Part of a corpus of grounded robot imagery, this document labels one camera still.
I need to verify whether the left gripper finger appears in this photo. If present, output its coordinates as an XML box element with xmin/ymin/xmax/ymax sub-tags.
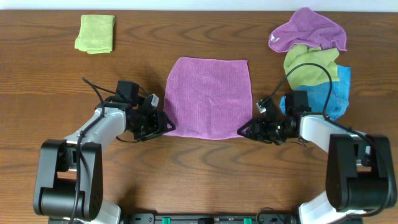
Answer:
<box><xmin>164</xmin><ymin>112</ymin><xmax>175</xmax><ymax>129</ymax></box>
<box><xmin>139</xmin><ymin>128</ymin><xmax>175</xmax><ymax>142</ymax></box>

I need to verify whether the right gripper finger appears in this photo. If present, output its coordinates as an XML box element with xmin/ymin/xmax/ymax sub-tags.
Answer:
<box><xmin>241</xmin><ymin>133</ymin><xmax>267</xmax><ymax>144</ymax></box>
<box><xmin>237</xmin><ymin>119</ymin><xmax>253</xmax><ymax>136</ymax></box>

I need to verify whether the purple microfiber cloth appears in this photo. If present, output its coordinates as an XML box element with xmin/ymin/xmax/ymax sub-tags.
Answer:
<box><xmin>164</xmin><ymin>57</ymin><xmax>253</xmax><ymax>140</ymax></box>

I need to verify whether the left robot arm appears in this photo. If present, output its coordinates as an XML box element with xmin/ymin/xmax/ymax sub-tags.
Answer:
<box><xmin>33</xmin><ymin>102</ymin><xmax>175</xmax><ymax>223</ymax></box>

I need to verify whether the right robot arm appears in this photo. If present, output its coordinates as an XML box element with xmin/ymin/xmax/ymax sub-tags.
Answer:
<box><xmin>237</xmin><ymin>99</ymin><xmax>397</xmax><ymax>223</ymax></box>

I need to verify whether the crumpled olive green cloth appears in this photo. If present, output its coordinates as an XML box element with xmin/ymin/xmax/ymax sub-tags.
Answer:
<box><xmin>284</xmin><ymin>45</ymin><xmax>340</xmax><ymax>90</ymax></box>

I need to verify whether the crumpled blue cloth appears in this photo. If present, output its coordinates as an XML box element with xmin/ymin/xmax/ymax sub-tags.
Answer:
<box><xmin>289</xmin><ymin>65</ymin><xmax>351</xmax><ymax>120</ymax></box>

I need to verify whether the folded light green cloth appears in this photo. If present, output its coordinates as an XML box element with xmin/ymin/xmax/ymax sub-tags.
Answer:
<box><xmin>75</xmin><ymin>15</ymin><xmax>115</xmax><ymax>54</ymax></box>

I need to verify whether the crumpled purple cloth at top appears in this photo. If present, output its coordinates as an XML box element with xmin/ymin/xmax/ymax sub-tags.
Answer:
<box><xmin>268</xmin><ymin>7</ymin><xmax>347</xmax><ymax>53</ymax></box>

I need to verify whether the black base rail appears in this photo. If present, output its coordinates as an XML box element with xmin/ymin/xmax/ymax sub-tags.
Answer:
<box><xmin>48</xmin><ymin>212</ymin><xmax>364</xmax><ymax>224</ymax></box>

